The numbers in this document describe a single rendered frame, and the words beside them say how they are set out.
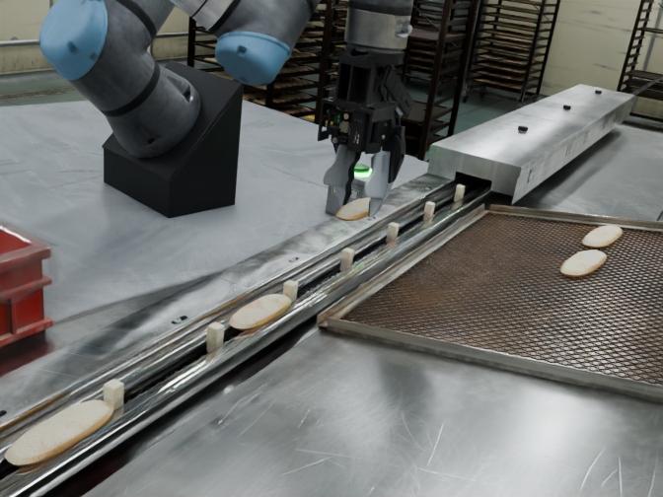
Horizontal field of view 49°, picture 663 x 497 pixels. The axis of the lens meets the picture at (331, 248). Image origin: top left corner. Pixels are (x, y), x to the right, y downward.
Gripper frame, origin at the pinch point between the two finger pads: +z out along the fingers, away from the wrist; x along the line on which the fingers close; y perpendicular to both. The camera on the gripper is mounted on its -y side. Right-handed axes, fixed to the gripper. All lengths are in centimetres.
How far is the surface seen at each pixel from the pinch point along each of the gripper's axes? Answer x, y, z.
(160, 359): -1.7, 35.5, 8.6
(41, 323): -17.4, 36.8, 10.2
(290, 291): 0.4, 15.9, 7.4
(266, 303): -0.1, 20.0, 7.6
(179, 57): -444, -459, 88
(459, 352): 24.4, 24.8, 1.7
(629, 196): 23, -84, 12
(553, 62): -148, -699, 55
